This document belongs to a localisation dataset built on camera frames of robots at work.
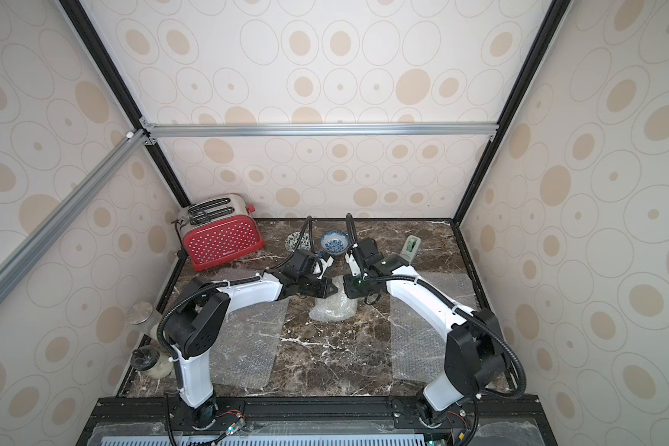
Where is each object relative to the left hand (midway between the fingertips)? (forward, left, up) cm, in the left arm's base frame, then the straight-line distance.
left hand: (345, 290), depth 90 cm
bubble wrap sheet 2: (-6, +2, -1) cm, 6 cm away
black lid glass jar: (-24, +51, +2) cm, 57 cm away
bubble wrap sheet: (-19, +30, -8) cm, 36 cm away
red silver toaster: (+18, +44, +9) cm, 48 cm away
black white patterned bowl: (+25, +21, -5) cm, 33 cm away
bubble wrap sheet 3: (-13, -23, -7) cm, 27 cm away
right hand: (-2, -4, +4) cm, 6 cm away
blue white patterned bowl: (+25, +4, -6) cm, 26 cm away
